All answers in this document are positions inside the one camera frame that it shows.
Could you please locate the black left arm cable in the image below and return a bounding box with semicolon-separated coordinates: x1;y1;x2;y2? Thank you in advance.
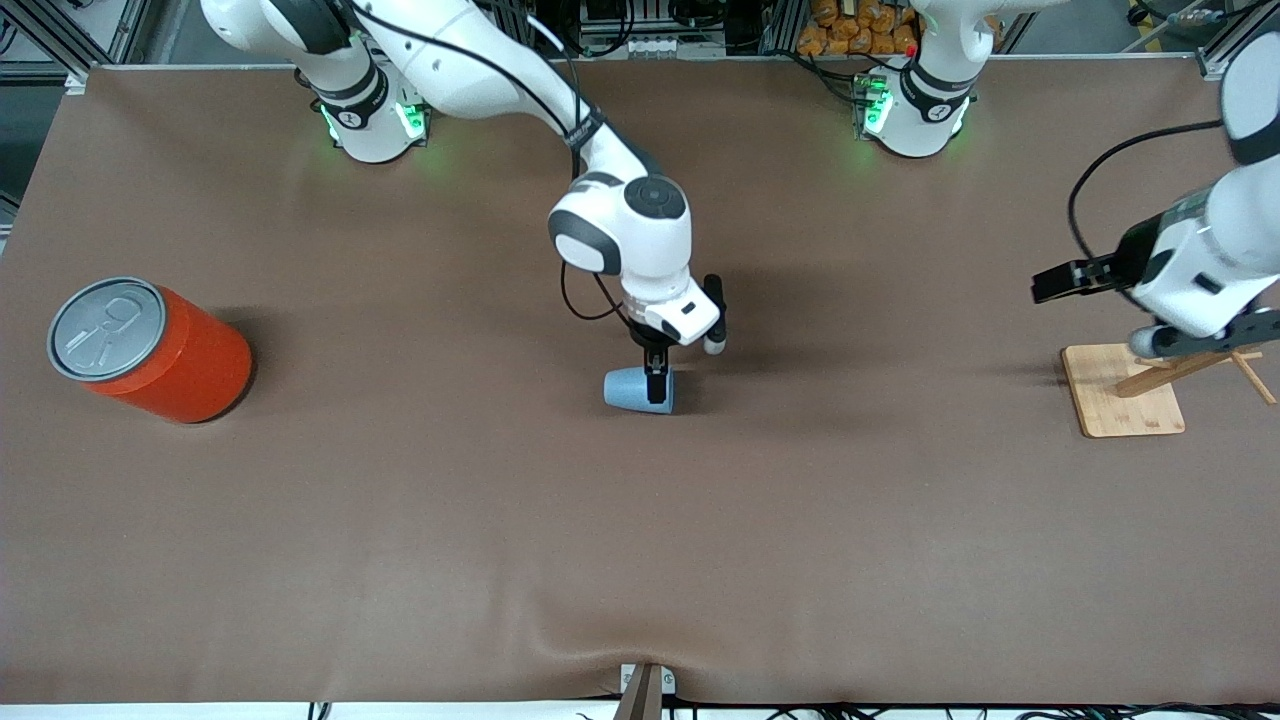
1067;119;1227;263

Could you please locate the grey metal camera bracket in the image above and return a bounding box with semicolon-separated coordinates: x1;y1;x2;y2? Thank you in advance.
612;662;677;720

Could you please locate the wooden mug tree stand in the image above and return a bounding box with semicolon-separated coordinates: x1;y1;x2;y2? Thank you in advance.
1061;342;1280;440

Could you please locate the bag of orange items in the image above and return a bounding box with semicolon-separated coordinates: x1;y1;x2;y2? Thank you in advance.
796;0;922;57

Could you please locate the orange can with grey lid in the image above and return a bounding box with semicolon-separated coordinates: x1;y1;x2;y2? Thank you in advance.
47;277;255;425

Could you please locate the light blue cup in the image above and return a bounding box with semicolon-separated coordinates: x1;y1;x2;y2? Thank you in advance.
603;366;677;416

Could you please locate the brown table cover cloth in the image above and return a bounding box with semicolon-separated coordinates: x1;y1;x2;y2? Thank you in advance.
0;58;1280;707

